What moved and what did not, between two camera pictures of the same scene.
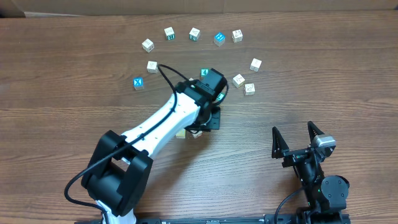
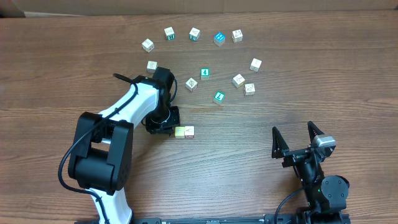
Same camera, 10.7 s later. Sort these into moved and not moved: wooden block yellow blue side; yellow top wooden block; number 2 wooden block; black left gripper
Moved: black left gripper; number 2 wooden block
Not moved: yellow top wooden block; wooden block yellow blue side
